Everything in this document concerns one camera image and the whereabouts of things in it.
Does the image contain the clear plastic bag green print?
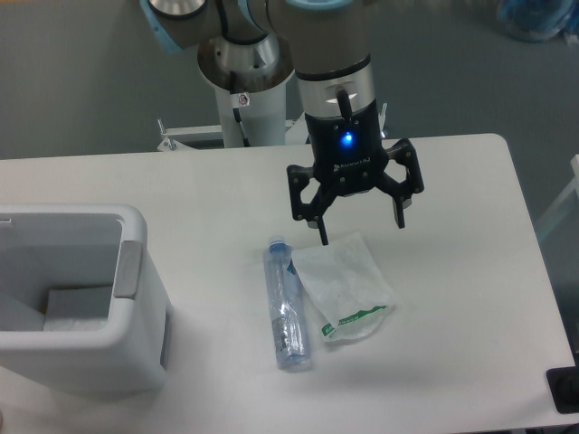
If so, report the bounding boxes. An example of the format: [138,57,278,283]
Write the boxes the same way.
[291,232,397,343]

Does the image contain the white trash can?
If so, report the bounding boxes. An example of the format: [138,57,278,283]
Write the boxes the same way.
[1,203,174,392]

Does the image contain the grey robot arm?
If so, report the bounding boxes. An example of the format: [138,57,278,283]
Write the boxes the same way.
[141,1,424,230]

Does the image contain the black cable on pedestal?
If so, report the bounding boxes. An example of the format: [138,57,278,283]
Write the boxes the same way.
[228,70,252,148]

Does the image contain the white frame at right edge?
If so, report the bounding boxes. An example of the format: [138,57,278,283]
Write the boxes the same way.
[536,155,578,243]

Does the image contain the clear plastic water bottle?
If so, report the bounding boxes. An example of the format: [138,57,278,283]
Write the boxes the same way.
[262,235,311,373]

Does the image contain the blue plastic bag on floor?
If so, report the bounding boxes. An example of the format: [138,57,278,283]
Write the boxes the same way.
[496,1,578,43]

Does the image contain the black device at table corner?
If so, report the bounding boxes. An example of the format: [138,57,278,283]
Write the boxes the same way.
[546,366,578,414]

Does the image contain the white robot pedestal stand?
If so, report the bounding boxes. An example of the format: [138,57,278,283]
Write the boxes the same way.
[156,33,389,153]

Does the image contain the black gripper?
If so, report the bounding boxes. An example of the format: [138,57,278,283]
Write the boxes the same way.
[286,98,425,246]

